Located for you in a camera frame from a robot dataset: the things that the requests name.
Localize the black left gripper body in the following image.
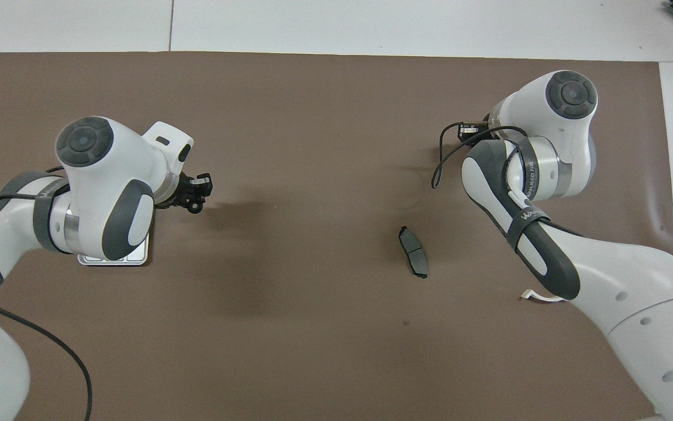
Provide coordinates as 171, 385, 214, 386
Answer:
161, 173, 196, 210

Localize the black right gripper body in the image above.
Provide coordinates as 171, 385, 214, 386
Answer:
458, 120, 492, 143

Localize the silver metal tray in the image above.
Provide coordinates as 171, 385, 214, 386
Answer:
77, 234, 155, 267

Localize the brown paper table mat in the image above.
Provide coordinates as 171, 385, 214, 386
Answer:
0, 51, 673, 421

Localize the long grey brake pad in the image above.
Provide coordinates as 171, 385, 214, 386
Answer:
398, 225, 430, 279

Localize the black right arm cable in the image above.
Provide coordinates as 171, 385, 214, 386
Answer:
432, 122, 588, 240

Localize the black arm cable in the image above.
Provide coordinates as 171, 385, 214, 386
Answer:
432, 122, 588, 240
0, 167, 94, 421

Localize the white curved plastic bracket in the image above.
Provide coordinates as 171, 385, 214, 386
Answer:
520, 289, 566, 303

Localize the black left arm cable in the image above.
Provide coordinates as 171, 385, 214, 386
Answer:
0, 167, 94, 421

